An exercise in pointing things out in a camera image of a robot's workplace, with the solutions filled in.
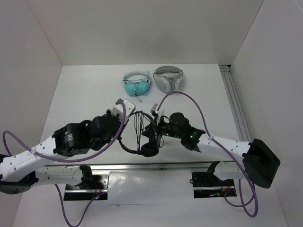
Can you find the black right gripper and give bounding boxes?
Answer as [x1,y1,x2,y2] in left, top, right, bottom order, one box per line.
[142,115,183,141]

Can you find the aluminium side rail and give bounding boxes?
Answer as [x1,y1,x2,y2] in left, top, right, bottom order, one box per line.
[219,65,251,141]

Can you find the aluminium front rail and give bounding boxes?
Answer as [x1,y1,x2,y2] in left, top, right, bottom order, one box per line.
[45,161,235,172]

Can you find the black on-ear headphones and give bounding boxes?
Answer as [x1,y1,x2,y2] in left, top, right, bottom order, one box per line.
[118,111,162,157]

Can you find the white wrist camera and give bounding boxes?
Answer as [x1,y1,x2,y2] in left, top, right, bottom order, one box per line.
[150,104,165,124]
[111,99,136,124]

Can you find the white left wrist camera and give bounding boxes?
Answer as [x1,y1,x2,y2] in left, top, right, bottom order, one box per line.
[111,99,136,124]

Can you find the white grey gaming headset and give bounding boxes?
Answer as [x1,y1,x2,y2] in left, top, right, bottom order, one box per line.
[153,66,184,93]

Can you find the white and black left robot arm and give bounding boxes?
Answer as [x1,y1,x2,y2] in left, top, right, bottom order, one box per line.
[0,113,126,194]

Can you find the teal cat-ear headphones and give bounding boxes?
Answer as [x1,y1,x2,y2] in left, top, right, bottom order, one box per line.
[122,70,152,96]

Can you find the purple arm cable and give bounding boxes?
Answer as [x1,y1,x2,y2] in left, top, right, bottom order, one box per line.
[2,98,127,227]
[157,91,258,218]

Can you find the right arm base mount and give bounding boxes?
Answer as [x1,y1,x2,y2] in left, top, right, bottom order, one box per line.
[189,166,237,199]

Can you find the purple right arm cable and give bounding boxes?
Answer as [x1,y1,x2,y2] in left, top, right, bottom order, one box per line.
[157,91,258,218]

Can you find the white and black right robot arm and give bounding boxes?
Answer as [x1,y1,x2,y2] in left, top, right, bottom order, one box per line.
[142,113,281,188]

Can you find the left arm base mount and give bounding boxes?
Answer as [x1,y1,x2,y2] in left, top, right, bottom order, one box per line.
[63,165,109,201]

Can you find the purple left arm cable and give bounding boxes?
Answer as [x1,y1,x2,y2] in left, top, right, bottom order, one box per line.
[2,98,127,227]

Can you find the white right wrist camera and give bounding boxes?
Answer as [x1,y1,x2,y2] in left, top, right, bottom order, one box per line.
[150,104,165,124]

